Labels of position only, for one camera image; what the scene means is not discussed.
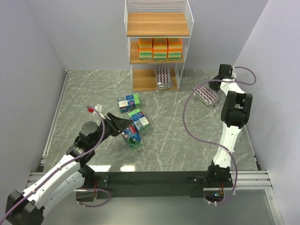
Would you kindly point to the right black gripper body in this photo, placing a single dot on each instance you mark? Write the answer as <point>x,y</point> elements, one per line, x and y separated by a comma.
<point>216,82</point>

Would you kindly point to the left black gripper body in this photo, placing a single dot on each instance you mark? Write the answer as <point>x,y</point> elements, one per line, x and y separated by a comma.
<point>113,125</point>

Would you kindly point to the blue green sponge pack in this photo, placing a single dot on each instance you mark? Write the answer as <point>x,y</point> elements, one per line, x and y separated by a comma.
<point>140,121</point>
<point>132,138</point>
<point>128,102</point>

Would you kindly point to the purple wavy sponge pack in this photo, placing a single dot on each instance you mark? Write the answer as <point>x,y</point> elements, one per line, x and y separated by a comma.
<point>206,95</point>
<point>163,78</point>

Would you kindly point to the orange sponge pack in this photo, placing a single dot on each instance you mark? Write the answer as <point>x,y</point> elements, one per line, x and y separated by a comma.
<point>145,46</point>
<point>174,51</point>
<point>160,47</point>

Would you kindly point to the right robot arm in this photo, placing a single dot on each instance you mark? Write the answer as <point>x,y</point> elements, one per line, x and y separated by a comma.
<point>235,114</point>

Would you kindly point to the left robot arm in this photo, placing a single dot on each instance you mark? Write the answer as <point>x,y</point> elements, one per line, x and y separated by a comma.
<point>71,172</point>

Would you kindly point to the middle wooden shelf board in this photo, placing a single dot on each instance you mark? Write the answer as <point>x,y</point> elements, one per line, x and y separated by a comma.
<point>134,56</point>

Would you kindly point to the top wooden shelf board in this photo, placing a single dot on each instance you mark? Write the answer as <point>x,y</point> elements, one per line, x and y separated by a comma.
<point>157,25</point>

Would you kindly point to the black base beam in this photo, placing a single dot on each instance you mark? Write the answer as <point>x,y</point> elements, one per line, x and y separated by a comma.
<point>158,184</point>

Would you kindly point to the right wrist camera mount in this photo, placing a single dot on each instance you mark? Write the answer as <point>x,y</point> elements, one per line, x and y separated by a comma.
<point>234,74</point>

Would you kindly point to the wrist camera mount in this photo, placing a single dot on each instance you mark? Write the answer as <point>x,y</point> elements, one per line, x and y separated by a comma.
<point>94,109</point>
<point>234,74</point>

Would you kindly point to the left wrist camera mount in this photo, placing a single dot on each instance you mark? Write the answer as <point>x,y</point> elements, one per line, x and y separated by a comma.
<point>94,109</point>

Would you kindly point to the white wire shelf rack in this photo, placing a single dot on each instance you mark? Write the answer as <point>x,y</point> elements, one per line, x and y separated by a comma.
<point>160,6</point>

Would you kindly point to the left aluminium rail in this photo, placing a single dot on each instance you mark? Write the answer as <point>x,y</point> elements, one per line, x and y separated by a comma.
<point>39,171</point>

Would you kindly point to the aluminium rail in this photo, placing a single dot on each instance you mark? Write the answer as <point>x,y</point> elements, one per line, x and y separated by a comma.
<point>39,171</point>
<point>256,179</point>

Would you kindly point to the right aluminium rail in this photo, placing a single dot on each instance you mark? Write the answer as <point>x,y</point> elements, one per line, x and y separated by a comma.
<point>256,179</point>

